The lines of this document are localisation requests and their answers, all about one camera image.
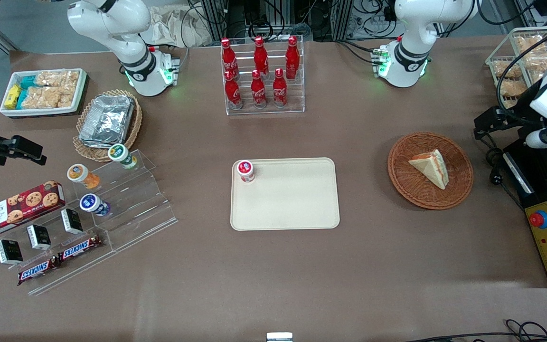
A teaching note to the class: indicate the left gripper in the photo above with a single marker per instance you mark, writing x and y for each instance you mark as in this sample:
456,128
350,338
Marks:
518,115

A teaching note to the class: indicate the triangular sandwich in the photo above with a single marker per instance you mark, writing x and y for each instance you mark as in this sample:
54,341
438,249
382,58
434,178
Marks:
430,168

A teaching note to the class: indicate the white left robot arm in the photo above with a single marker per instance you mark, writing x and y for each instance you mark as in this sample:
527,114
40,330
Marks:
406,61

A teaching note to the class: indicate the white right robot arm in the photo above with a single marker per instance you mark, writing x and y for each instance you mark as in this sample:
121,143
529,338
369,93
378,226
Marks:
133,71

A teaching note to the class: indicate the white rectangular snack tray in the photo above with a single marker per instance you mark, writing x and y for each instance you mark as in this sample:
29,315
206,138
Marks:
81,90

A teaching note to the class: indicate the brown round wicker basket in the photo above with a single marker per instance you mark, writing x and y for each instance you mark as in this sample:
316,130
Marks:
411,190

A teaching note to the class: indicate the light woven wicker basket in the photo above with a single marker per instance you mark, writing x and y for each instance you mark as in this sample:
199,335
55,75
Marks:
131,135

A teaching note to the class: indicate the beige plastic tray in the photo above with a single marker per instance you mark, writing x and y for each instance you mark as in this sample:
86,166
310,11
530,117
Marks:
287,199

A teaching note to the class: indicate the clear rice cracker pack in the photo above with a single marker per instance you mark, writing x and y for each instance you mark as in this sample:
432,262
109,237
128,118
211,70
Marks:
530,44
507,70
539,61
510,102
512,88
45,97
57,78

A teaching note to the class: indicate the teal snack pack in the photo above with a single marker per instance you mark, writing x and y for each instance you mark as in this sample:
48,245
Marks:
27,82
21,99

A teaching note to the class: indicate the yellow snack pack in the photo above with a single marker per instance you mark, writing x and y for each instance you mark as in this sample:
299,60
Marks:
12,96

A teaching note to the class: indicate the black countertop appliance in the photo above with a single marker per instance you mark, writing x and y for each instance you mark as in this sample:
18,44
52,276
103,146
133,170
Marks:
539,175

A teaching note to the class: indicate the red Walkers cookie box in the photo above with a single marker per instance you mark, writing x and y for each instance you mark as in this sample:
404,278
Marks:
17,209

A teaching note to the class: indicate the orange-lid yogurt cup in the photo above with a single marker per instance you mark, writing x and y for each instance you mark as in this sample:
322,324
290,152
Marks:
80,174

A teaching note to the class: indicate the stacked aluminium foil containers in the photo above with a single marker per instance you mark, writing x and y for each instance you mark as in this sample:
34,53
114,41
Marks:
107,118

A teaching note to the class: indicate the small black box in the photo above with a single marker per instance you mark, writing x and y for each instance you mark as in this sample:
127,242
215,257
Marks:
39,236
9,251
71,221

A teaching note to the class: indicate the blue-lid yogurt cup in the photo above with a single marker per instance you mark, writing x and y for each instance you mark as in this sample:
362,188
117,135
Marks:
91,203

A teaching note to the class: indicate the green-lid yogurt cup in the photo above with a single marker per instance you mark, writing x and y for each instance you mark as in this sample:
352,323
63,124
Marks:
119,153

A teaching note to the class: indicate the Snickers chocolate bar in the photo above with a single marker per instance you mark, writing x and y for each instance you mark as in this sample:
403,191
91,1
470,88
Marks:
78,248
36,270

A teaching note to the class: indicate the clear acrylic stepped stand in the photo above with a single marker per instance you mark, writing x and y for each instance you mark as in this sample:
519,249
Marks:
136,209

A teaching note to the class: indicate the clear acrylic bottle rack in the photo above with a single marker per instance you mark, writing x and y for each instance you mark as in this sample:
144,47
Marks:
297,95

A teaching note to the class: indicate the beige cloth bag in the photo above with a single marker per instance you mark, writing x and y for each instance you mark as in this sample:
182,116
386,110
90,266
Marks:
174,28

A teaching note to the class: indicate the red cola bottle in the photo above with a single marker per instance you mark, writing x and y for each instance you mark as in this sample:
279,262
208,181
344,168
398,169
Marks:
260,57
232,92
279,90
258,92
228,59
292,57

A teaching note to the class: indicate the red-lid yogurt cup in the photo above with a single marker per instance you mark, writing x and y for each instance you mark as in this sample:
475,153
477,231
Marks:
246,170

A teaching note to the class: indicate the small white block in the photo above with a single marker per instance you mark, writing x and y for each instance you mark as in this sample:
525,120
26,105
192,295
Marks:
279,337

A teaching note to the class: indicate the black aluminium frame rack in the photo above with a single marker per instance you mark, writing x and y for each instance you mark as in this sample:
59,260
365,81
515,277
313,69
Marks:
235,19

